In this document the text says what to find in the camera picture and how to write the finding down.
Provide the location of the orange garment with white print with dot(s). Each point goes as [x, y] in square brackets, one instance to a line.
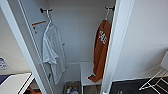
[100, 56]

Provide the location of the white hanger with white shirt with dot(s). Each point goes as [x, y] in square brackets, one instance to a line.
[49, 18]

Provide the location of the orange label strip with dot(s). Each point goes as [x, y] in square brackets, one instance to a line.
[39, 23]

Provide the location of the brown storage box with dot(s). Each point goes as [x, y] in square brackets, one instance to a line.
[66, 84]

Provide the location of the pale blue packet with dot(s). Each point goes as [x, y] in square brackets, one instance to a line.
[74, 91]

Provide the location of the white wardrobe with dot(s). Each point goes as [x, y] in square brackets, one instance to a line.
[78, 40]

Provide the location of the black hook near orange label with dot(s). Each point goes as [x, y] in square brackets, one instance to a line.
[43, 10]

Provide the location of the white t-shirt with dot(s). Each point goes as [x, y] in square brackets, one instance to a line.
[53, 50]

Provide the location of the white wardrobe door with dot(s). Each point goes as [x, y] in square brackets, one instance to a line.
[23, 50]
[114, 50]

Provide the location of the orange folding legs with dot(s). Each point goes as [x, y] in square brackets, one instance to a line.
[35, 91]

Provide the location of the black wardrobe hook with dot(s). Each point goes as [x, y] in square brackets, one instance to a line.
[110, 8]

